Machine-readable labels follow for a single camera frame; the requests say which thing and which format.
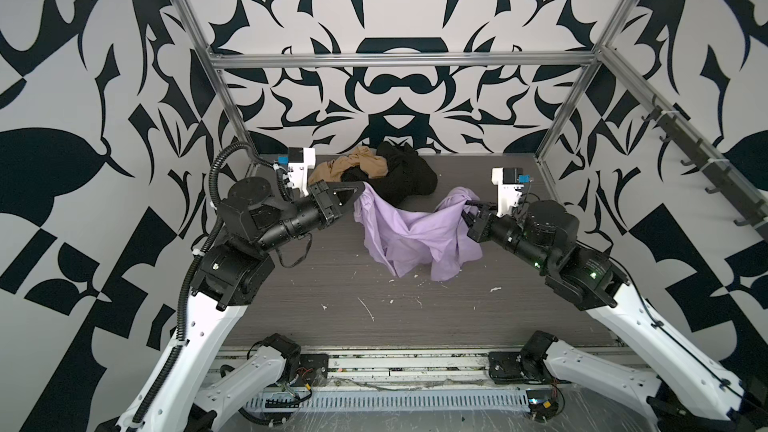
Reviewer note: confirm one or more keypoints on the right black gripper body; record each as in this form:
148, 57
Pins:
511, 235

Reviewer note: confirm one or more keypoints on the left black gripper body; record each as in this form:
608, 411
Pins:
307, 210

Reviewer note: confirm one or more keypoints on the purple cloth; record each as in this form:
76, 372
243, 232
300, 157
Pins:
402, 240

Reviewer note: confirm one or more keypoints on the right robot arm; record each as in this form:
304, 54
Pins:
681, 390

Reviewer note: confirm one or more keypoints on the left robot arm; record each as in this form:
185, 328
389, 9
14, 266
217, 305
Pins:
223, 280

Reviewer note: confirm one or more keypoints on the tan cloth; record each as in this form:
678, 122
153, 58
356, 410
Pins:
372, 165

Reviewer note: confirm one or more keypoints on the black cloth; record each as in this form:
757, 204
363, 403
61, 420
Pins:
408, 174

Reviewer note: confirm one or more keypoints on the black hook rack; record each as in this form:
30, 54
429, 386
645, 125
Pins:
702, 156

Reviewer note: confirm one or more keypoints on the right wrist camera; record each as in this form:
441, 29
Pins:
510, 183

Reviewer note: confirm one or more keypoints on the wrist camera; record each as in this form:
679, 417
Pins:
293, 170
510, 183

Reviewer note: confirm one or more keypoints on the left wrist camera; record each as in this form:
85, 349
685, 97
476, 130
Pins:
293, 170

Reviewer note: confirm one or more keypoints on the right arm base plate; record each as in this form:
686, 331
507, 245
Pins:
518, 367

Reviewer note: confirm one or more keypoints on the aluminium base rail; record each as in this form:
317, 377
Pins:
400, 368

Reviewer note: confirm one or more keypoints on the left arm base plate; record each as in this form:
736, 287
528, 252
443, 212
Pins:
300, 369

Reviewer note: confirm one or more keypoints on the white slotted cable duct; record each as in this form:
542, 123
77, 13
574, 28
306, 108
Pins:
324, 401

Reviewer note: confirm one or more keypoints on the aluminium frame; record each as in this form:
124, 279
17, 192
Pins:
564, 82

